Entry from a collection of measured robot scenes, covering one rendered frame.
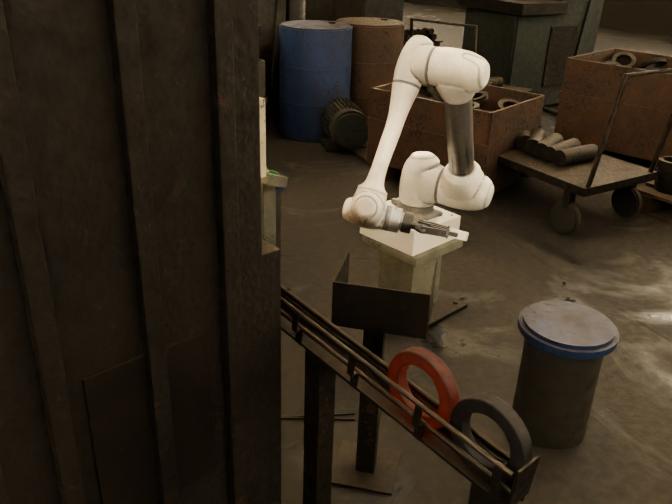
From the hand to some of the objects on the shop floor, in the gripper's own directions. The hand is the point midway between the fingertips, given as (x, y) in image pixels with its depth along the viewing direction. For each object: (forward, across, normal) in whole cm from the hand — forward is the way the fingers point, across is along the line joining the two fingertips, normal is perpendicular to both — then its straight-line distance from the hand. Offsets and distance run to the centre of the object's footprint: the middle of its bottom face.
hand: (458, 234), depth 239 cm
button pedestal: (-78, +67, +63) cm, 121 cm away
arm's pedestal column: (-10, +66, +54) cm, 85 cm away
